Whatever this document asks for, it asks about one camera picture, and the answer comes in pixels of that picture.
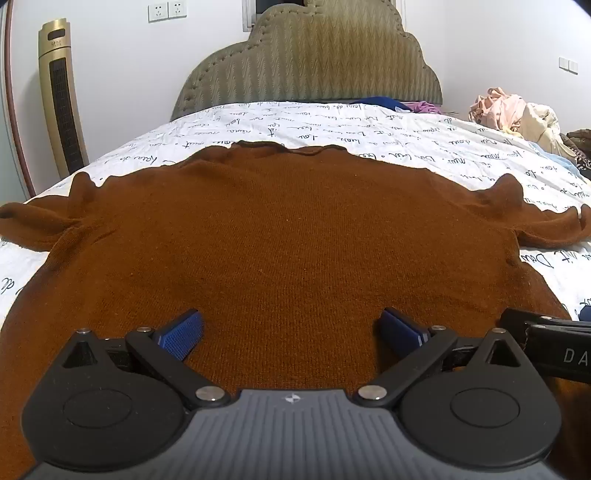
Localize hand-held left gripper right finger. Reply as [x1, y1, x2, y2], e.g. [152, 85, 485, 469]
[358, 307, 532, 409]

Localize brown patterned cloth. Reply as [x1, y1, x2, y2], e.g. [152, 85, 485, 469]
[566, 130, 591, 174]

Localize gold tower fan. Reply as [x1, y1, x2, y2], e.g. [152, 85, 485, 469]
[38, 18, 89, 178]

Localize white script-printed quilt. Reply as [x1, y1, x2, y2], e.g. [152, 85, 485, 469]
[0, 99, 591, 333]

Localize sliding wardrobe door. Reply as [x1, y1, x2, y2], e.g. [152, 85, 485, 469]
[0, 0, 38, 204]

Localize olive upholstered headboard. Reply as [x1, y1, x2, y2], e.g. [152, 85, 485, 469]
[171, 0, 444, 121]

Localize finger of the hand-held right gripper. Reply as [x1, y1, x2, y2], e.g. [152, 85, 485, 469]
[499, 308, 591, 352]

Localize brown knit sweater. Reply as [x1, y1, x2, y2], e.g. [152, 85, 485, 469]
[0, 141, 591, 467]

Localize pink clothes pile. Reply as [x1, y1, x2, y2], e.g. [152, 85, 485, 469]
[470, 88, 539, 134]

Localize light blue cloth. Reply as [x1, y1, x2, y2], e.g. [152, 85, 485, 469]
[529, 141, 583, 175]

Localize dark blue cloth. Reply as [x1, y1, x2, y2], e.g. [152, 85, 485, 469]
[355, 96, 411, 114]

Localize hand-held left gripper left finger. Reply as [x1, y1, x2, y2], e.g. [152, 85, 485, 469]
[62, 308, 232, 409]

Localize cream puffy jacket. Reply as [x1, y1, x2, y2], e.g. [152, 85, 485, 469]
[519, 102, 575, 155]

